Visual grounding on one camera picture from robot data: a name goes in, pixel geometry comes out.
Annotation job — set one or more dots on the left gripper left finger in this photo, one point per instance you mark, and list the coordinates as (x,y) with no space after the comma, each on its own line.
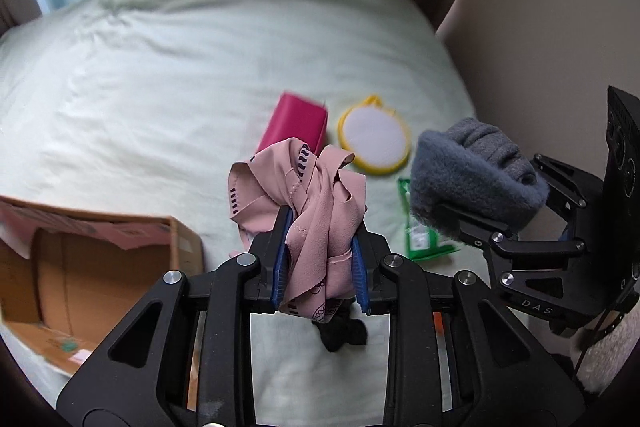
(265,291)

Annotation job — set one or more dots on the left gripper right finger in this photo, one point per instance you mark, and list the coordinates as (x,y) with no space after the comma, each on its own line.
(374,292)

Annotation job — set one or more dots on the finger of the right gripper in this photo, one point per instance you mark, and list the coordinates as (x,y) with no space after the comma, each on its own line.
(572,191)
(495,239)

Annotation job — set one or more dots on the black fabric scrunchie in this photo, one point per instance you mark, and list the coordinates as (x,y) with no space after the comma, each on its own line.
(340,328)

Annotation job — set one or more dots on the grey fleece cloth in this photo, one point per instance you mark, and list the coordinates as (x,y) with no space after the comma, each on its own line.
(474,168)

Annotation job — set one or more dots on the pink fabric face mask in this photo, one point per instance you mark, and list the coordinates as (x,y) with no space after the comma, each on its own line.
(328,201)

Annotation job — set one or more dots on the magenta leather pouch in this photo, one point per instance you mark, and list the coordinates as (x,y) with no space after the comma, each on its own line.
(299,118)

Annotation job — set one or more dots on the yellow rimmed white mesh pad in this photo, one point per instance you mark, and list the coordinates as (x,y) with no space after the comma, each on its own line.
(376,135)

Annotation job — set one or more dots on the green wrapped packet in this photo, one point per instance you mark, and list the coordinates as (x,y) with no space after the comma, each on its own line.
(421,242)

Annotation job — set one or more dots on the pale green bed sheet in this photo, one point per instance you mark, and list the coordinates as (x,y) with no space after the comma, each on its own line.
(142,106)

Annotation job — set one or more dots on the cardboard box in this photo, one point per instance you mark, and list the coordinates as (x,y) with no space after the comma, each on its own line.
(69,276)

